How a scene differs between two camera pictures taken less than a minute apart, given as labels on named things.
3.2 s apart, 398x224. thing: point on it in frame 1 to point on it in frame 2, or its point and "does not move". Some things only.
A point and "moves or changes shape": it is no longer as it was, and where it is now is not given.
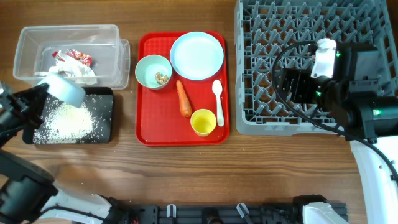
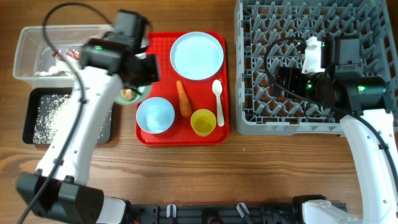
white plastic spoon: x=217 y=87 does not move
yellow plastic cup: x=203 y=122 does not move
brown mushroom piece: x=161 y=79 to x=127 y=94
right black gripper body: x=298 y=86 does not move
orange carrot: x=184 y=100 does not move
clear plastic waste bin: x=94 y=54 does not move
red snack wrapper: x=83 y=58 does not move
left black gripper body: x=28 y=104 to x=144 y=74
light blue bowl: x=64 y=90 to x=155 y=115
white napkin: x=66 y=66 does not move
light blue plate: x=196 y=55 does not move
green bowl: x=148 y=66 moves or changes shape
